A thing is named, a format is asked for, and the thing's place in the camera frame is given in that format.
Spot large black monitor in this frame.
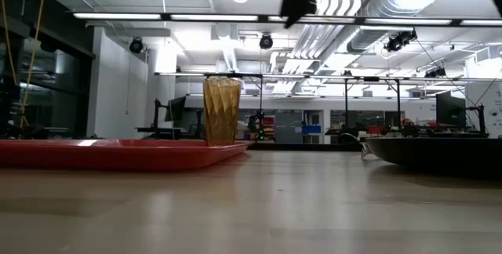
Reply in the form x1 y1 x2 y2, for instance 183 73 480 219
435 90 467 129

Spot overhead light bar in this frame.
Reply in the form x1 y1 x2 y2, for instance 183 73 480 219
72 12 502 27

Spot yellow hanging cable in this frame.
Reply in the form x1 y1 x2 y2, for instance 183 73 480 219
0 0 19 87
19 0 47 128

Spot black round plate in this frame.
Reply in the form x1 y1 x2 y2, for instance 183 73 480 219
364 136 502 173

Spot cluttered background workbench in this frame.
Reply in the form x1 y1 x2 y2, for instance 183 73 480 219
325 122 489 140

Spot red plastic tray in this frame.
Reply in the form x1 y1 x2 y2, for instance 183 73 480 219
0 139 254 172

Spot silver ventilation duct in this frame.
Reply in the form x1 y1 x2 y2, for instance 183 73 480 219
347 0 483 54

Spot red storage bins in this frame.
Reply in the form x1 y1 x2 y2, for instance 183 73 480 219
263 115 276 136

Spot amber faceted plastic cup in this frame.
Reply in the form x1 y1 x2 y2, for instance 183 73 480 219
202 76 242 147

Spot black ceiling light cluster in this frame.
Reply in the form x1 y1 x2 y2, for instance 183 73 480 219
383 29 419 53

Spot small black monitor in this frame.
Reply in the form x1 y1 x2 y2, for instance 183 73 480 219
163 96 187 123

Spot black aluminium table frame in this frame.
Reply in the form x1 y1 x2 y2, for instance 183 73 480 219
250 143 364 152

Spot black background desk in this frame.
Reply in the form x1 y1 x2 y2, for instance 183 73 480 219
135 126 185 140

